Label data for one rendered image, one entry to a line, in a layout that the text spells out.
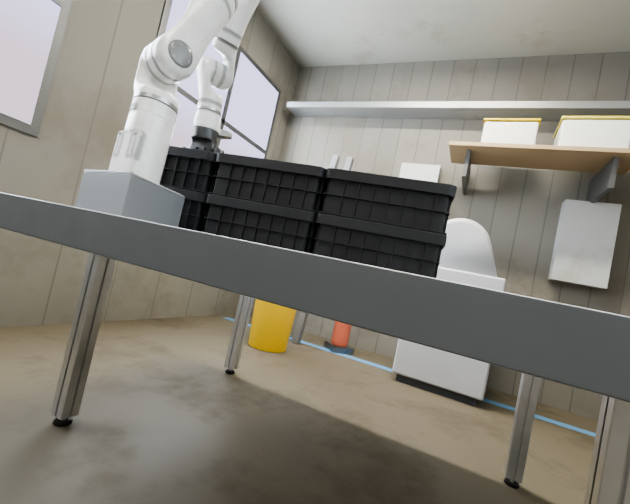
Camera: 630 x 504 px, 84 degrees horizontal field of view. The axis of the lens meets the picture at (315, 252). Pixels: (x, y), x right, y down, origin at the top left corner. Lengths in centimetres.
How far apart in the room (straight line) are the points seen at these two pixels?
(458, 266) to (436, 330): 254
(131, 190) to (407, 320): 65
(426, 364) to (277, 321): 112
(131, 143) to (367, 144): 332
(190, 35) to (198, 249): 70
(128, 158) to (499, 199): 322
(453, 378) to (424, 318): 255
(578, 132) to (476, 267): 120
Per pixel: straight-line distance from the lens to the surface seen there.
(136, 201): 79
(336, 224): 82
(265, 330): 274
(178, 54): 91
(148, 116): 86
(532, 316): 22
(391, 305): 22
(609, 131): 328
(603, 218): 356
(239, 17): 117
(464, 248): 277
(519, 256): 355
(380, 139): 396
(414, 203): 82
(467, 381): 277
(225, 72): 118
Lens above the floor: 69
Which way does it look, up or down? 3 degrees up
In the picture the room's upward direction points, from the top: 12 degrees clockwise
